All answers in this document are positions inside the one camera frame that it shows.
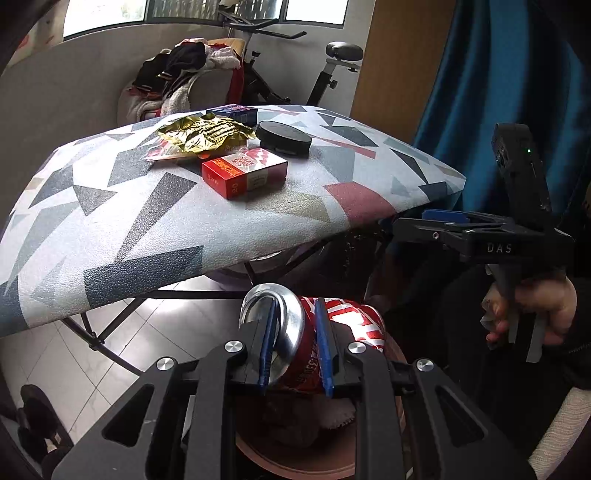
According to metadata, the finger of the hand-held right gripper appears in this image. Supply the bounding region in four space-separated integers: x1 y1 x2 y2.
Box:
392 217 476 252
422 209 515 228

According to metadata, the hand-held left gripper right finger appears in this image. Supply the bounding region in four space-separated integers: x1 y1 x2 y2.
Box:
314 298 539 480

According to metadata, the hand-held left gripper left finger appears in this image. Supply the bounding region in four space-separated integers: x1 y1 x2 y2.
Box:
51 298 280 480

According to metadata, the crushed red soda can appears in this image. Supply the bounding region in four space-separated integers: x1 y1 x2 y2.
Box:
238 282 386 395

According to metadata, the white foam fruit net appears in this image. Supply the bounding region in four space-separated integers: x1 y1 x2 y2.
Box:
318 399 356 430

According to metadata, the brown trash bin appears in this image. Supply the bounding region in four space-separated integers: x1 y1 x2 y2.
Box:
233 332 409 480

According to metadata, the black round lid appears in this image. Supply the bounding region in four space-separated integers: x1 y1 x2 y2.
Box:
255 121 313 158

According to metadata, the red cigarette box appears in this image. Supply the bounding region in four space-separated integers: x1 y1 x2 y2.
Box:
201 148 289 200

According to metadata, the blue cardboard box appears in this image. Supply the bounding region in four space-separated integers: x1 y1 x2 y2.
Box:
206 104 258 126

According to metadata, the clear plastic wrapper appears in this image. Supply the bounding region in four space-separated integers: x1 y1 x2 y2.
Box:
141 141 204 162

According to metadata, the gold foil wrapper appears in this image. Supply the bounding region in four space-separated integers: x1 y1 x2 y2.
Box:
157 114 257 155

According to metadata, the person's right hand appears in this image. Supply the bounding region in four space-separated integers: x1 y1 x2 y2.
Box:
482 272 578 349

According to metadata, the person's dark clothing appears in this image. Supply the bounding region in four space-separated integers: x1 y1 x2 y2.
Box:
369 258 573 462

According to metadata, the wooden panel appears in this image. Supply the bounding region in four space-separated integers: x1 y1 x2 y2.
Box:
348 0 458 144

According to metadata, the blue curtain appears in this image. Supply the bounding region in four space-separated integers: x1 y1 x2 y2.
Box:
411 0 591 232

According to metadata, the black exercise bike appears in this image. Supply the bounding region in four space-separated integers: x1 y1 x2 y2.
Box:
217 9 365 109

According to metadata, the beige textured cushion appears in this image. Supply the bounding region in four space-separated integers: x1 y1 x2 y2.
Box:
526 385 591 480

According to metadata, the table with geometric cloth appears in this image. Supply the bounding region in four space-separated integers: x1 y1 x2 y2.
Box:
0 105 467 326

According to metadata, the red cloth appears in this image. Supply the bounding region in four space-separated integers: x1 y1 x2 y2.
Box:
228 67 245 107

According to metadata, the black rounded object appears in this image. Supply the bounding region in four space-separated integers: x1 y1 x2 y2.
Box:
16 383 75 467

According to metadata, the beige armchair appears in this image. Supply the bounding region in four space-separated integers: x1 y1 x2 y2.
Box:
117 39 247 123

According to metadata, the window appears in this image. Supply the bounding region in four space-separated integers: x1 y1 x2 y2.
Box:
62 0 352 40

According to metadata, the pink white garment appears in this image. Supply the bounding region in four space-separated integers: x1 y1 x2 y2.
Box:
205 46 243 70

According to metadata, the white fleece garment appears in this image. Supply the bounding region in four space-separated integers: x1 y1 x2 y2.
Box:
122 78 195 123

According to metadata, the black striped jacket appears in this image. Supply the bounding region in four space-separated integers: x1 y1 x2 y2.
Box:
134 39 208 93

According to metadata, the black table frame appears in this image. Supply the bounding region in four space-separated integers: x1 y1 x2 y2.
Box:
60 226 393 377

